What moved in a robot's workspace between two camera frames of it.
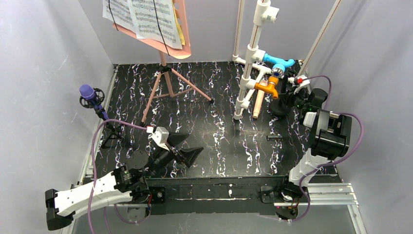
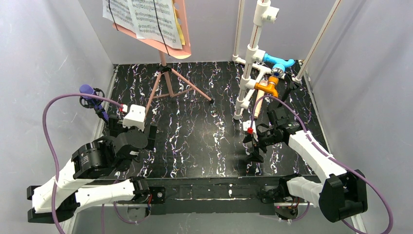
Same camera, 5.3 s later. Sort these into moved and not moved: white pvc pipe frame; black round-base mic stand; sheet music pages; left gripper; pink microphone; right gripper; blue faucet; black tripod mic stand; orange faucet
Moved: left gripper; right gripper; black round-base mic stand
Not moved: black tripod mic stand; pink microphone; blue faucet; white pvc pipe frame; orange faucet; sheet music pages
